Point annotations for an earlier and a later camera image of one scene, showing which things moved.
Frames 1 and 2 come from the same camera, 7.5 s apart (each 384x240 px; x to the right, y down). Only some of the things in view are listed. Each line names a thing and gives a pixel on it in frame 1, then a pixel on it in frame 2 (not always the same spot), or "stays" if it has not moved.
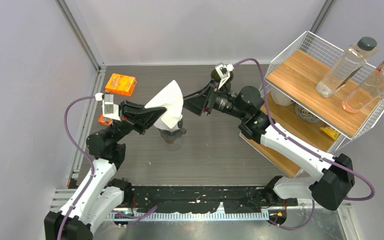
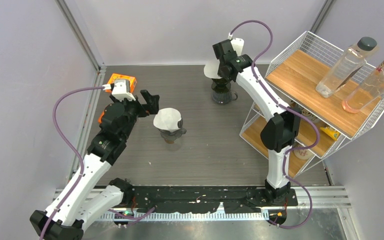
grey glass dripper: (168, 135) stays
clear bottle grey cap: (346, 66) stays
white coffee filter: (170, 98) -> (211, 69)
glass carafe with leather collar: (171, 145) stays
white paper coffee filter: (169, 120) stays
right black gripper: (204, 99) -> (219, 74)
